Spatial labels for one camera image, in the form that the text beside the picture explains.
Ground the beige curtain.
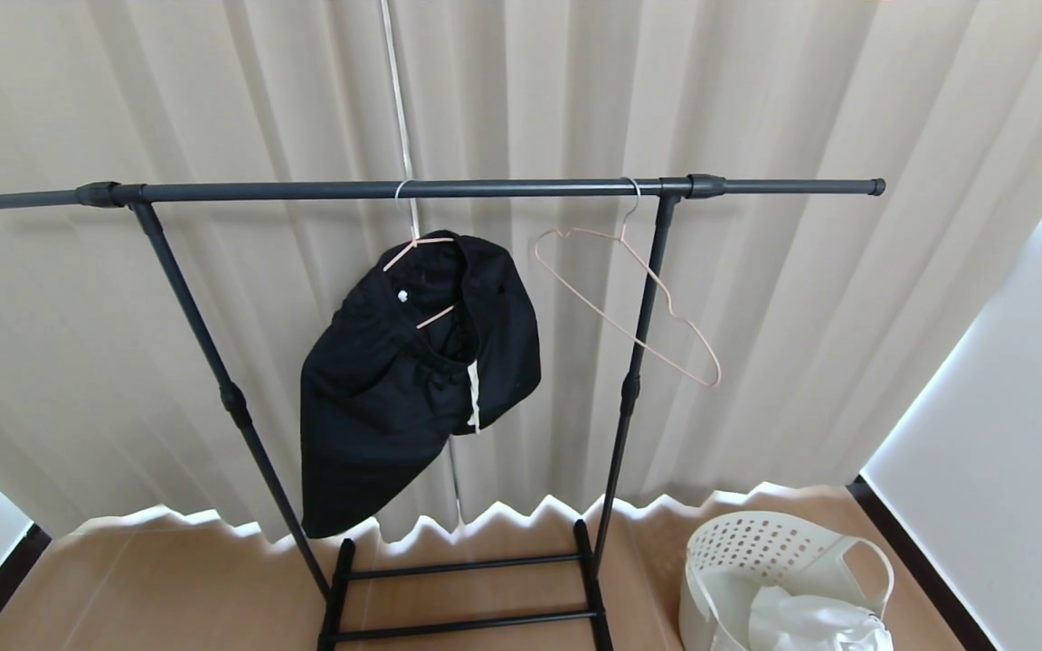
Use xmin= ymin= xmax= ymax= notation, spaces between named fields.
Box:
xmin=0 ymin=0 xmax=1042 ymax=543

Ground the black clothes rack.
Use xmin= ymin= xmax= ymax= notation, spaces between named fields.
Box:
xmin=0 ymin=174 xmax=886 ymax=651

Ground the black garment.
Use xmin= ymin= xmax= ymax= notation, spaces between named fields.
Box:
xmin=299 ymin=231 xmax=543 ymax=540

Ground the white laundry basket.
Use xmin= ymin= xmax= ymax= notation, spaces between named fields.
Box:
xmin=677 ymin=511 xmax=895 ymax=651

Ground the pink clothes hanger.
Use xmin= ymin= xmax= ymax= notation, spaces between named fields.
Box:
xmin=535 ymin=177 xmax=723 ymax=390
xmin=383 ymin=179 xmax=459 ymax=331

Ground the white garment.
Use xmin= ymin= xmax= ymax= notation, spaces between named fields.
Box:
xmin=747 ymin=585 xmax=893 ymax=651

